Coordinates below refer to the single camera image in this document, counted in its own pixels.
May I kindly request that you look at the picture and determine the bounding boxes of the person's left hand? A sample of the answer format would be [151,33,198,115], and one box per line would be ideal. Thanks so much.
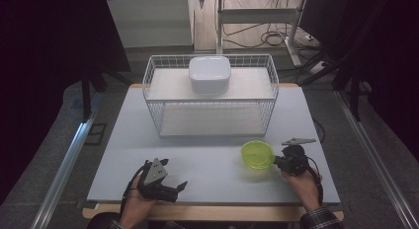
[119,174,158,229]

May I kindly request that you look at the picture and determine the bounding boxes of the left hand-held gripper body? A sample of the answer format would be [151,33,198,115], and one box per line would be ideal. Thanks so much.
[136,157,180,203]

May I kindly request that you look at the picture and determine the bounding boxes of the person's right hand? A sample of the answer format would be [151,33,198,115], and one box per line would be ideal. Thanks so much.
[281,168,323,213]

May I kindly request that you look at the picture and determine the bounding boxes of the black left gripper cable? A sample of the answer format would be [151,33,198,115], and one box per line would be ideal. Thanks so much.
[120,165,146,214]

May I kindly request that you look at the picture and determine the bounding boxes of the white metal desk frame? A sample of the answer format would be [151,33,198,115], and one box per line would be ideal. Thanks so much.
[214,0,308,68]

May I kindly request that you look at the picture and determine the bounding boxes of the aluminium floor rail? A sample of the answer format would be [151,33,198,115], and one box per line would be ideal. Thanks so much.
[333,90,419,229]
[30,112,100,229]

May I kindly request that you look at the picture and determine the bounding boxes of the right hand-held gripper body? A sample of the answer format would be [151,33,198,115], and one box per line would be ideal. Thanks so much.
[275,137,317,177]

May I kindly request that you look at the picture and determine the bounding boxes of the white power strip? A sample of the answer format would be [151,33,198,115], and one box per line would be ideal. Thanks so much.
[308,60,330,75]

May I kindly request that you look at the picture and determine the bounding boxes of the thin black table cable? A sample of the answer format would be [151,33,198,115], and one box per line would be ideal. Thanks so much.
[311,117,327,145]

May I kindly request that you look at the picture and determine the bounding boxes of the white wire shelf rack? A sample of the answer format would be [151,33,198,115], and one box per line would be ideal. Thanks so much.
[141,53,281,138]

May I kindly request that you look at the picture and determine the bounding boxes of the black floor cables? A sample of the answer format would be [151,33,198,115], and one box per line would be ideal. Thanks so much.
[220,23,297,49]

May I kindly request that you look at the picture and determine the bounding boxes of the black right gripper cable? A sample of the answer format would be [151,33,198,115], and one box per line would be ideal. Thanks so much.
[305,155,325,206]

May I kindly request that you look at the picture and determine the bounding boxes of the black rectangular floor frame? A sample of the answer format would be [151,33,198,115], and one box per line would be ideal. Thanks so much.
[84,122,108,146]

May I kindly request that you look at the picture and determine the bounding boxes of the white square lidded container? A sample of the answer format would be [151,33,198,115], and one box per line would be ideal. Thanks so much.
[188,55,232,95]

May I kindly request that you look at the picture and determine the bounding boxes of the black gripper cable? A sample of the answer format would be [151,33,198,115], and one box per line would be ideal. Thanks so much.
[305,155,325,206]
[120,165,146,214]

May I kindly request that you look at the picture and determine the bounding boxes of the green translucent plastic bowl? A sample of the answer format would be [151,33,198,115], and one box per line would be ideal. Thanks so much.
[240,139,278,178]

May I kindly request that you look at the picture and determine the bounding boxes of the black metal stand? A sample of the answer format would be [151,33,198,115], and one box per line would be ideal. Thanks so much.
[297,50,372,122]
[80,65,132,123]

